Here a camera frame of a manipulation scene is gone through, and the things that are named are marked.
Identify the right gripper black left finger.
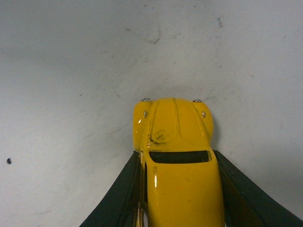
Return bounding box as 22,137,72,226
81,151,144,227

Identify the yellow beetle toy car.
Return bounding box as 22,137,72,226
133,97,225,227

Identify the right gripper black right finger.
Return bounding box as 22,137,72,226
214,150,303,227

